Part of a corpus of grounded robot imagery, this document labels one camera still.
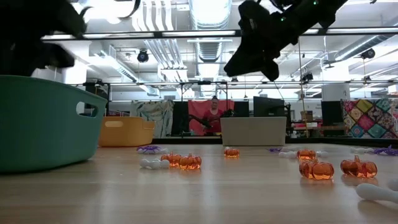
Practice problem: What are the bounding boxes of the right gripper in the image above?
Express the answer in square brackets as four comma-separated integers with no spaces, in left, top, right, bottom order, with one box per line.
[224,21,293,82]

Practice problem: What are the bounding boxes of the translucent orange plastic pumpkin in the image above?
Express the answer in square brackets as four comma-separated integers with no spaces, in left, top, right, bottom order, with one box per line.
[340,155,378,179]
[178,152,203,171]
[297,148,317,161]
[223,147,241,159]
[298,157,335,181]
[160,151,183,167]

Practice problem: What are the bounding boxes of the white LED light bar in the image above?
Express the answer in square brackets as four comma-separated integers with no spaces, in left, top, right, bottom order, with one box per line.
[161,30,236,37]
[42,33,77,40]
[326,27,398,34]

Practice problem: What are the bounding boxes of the black upright panel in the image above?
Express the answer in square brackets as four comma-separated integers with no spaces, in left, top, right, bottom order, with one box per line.
[233,101,250,118]
[169,101,190,137]

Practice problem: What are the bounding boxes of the black computer monitor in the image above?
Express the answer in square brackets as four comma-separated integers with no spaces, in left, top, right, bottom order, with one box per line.
[252,96,285,118]
[320,100,343,127]

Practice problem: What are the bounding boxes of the person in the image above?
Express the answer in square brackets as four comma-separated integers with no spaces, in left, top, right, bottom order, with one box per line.
[201,95,225,137]

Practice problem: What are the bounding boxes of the red hanging cloth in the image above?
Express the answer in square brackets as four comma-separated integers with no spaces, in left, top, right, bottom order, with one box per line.
[187,99,235,137]

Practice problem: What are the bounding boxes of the thin tan pole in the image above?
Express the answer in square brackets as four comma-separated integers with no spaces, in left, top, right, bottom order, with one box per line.
[297,36,310,138]

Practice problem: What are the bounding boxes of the teal plastic bin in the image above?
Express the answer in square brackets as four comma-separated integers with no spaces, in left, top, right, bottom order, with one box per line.
[0,75,108,174]

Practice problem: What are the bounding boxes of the grey plastic bin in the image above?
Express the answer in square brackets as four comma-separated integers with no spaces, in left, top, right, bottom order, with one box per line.
[220,116,287,147]

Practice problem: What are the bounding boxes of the black background truss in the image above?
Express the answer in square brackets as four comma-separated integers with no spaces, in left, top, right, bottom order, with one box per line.
[70,80,398,88]

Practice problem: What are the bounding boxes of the white building column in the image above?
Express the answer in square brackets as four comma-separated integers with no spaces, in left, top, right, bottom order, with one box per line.
[321,83,351,101]

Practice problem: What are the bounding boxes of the white green patterned cloth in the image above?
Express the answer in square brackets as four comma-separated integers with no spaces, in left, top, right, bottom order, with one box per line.
[129,100,175,139]

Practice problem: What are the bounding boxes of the orange plastic bin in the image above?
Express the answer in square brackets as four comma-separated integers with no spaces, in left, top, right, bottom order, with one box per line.
[98,116,155,147]

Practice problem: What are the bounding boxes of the colourful patchwork quilt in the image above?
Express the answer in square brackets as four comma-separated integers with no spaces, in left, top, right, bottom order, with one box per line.
[341,98,398,139]

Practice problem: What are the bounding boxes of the silver ceiling air duct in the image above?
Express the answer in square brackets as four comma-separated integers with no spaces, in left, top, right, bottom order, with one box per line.
[188,0,233,98]

